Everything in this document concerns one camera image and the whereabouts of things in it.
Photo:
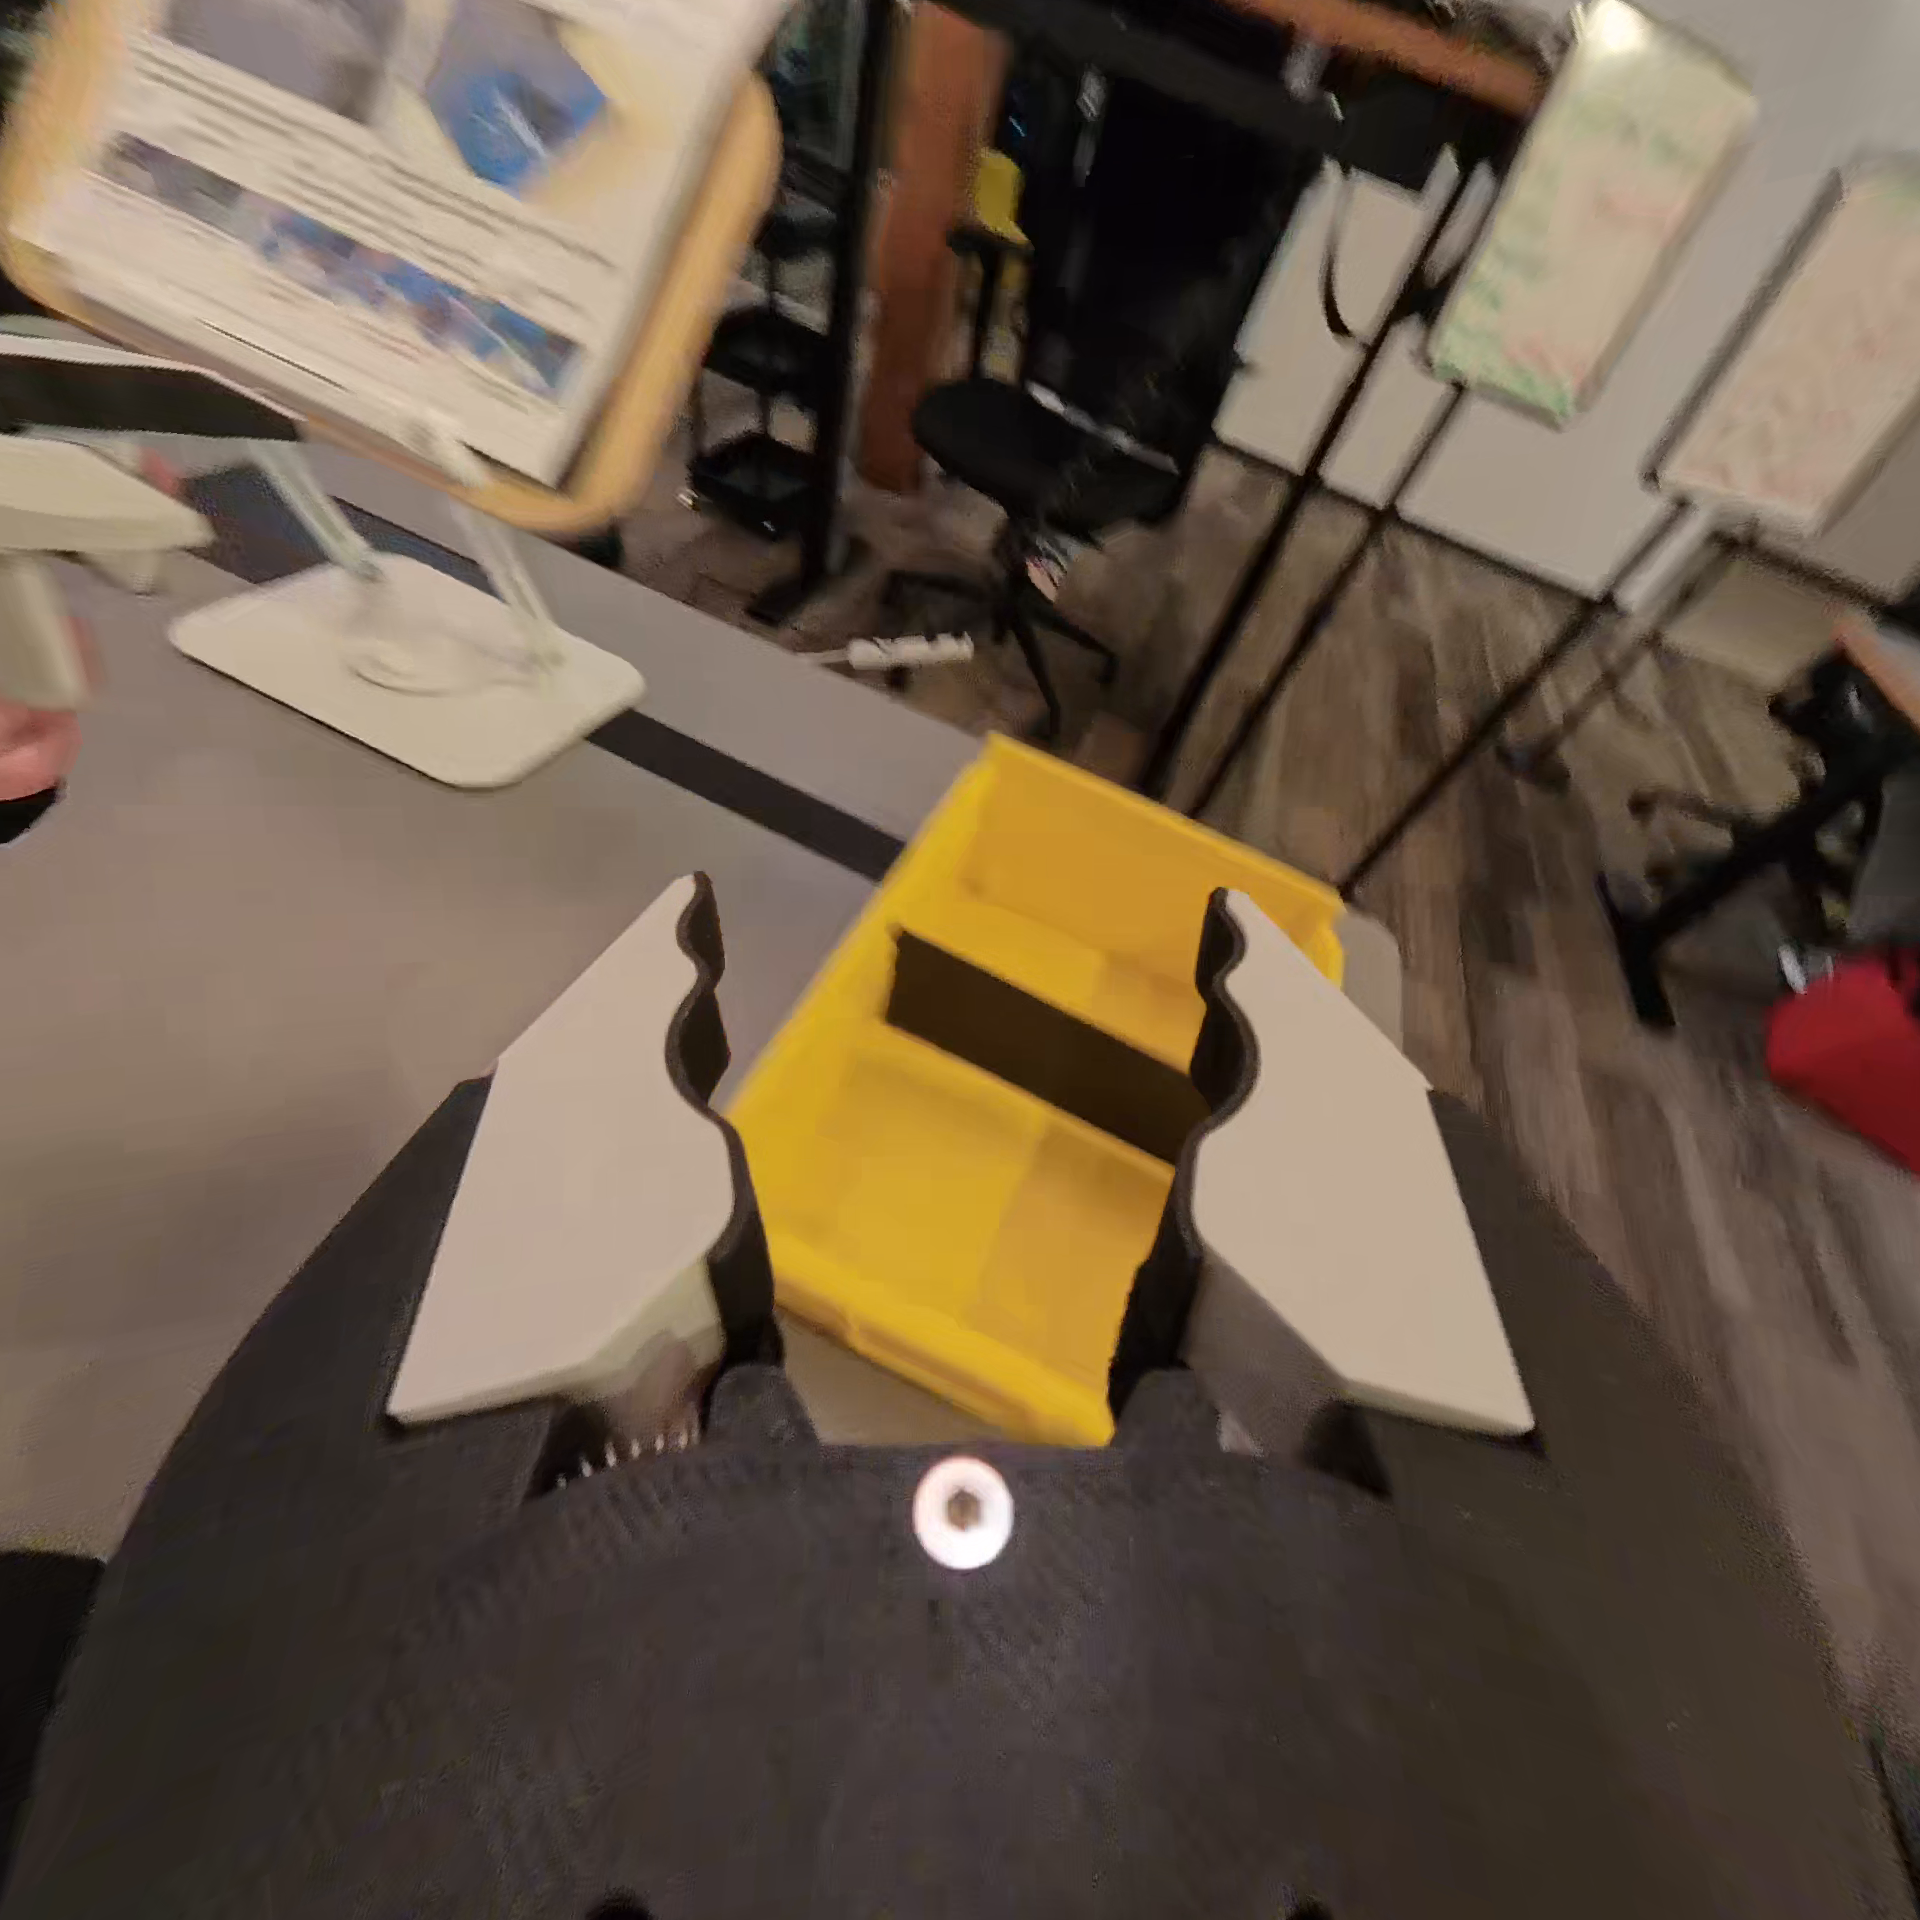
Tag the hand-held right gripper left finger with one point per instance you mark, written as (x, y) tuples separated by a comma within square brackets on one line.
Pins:
[(570, 1184)]

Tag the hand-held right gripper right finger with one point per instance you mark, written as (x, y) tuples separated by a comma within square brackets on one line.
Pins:
[(1335, 1201)]

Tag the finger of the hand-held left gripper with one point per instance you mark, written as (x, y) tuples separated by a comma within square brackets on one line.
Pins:
[(119, 398), (77, 504)]

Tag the yellow plastic bin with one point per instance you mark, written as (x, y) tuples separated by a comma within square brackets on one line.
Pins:
[(961, 1184)]

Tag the person's left hand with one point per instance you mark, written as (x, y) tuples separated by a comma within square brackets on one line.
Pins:
[(30, 751)]

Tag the instruction sheet on stand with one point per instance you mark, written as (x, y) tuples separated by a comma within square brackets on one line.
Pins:
[(376, 225)]

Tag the black bin divider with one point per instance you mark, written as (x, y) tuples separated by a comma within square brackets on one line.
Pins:
[(1037, 1035)]

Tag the red bag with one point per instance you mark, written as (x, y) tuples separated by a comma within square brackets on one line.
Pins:
[(1852, 1050)]

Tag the acrylic sign holder with paper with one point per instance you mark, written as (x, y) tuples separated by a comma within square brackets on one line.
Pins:
[(662, 435)]

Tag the white power strip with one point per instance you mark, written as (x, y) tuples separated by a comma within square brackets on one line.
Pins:
[(902, 651)]

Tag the black rolling cart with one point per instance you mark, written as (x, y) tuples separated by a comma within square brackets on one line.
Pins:
[(750, 481)]

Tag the black metal pole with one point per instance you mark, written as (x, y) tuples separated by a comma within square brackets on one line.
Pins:
[(844, 301)]

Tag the black swivel office chair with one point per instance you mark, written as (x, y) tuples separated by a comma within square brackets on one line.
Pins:
[(1037, 451)]

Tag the wooden pillar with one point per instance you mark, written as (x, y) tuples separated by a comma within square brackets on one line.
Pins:
[(921, 225)]

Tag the whiteboard on black stand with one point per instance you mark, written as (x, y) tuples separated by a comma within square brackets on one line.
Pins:
[(1590, 210), (1799, 360)]

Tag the dark wooden desk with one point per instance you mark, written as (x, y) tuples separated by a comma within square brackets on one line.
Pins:
[(1410, 43)]

